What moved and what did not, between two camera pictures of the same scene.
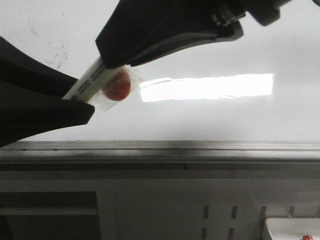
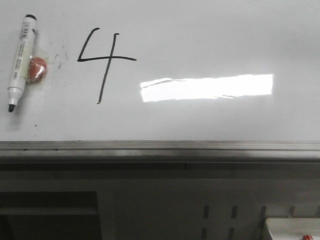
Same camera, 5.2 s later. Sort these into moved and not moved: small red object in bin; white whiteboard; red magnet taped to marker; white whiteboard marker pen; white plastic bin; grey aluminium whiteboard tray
Moved: white whiteboard marker pen; red magnet taped to marker
Not moved: white plastic bin; white whiteboard; grey aluminium whiteboard tray; small red object in bin
